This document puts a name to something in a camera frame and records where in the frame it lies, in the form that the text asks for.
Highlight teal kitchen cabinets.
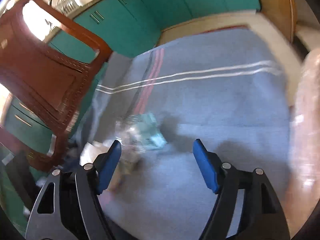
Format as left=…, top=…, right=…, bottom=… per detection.
left=0, top=0, right=262, bottom=156

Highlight carved brown wooden chair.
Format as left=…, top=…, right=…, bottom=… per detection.
left=1, top=0, right=112, bottom=172

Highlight clear snack packet with label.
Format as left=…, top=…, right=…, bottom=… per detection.
left=115, top=113, right=167, bottom=154

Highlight white plastic trash basket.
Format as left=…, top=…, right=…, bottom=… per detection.
left=284, top=48, right=319, bottom=237

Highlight wooden door frame panel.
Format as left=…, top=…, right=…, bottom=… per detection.
left=259, top=0, right=297, bottom=43

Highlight blue striped tablecloth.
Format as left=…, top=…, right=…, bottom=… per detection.
left=75, top=28, right=290, bottom=239

